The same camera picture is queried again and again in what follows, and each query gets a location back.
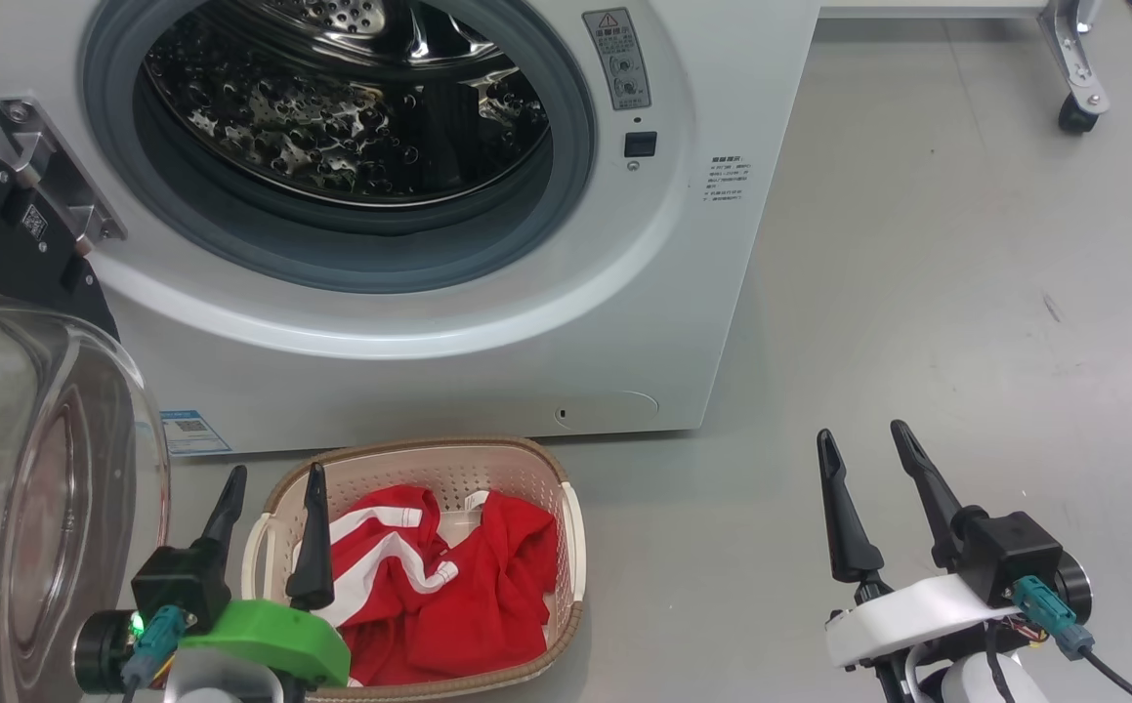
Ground black camera cable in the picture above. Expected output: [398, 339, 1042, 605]
[121, 604, 186, 703]
[1012, 576, 1132, 703]

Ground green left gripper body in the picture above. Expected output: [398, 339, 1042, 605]
[178, 599, 353, 689]

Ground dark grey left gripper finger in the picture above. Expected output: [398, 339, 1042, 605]
[196, 466, 248, 579]
[285, 463, 336, 611]

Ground grey warning sticker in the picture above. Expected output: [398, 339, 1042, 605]
[582, 8, 652, 111]

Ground round dark glass washer door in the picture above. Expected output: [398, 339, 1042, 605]
[0, 122, 174, 703]

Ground black right camera cable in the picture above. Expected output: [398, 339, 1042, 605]
[1012, 576, 1132, 703]

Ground grey wheeled stand leg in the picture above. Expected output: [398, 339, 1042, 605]
[819, 0, 1111, 136]

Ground cream perforated laundry basket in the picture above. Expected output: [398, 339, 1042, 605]
[241, 436, 587, 703]

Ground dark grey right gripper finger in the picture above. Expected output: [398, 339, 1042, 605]
[817, 430, 886, 585]
[890, 420, 967, 572]

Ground black left camera cable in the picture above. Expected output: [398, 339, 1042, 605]
[121, 604, 186, 703]

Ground metal door hinge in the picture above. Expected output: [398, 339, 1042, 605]
[0, 97, 128, 257]

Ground blue energy label sticker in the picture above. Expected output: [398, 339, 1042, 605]
[160, 409, 232, 457]

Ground red and white garment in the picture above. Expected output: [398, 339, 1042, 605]
[307, 485, 561, 687]

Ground white washing machine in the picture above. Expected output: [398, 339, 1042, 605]
[0, 0, 820, 456]

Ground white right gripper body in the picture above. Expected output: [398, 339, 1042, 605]
[824, 573, 1021, 671]

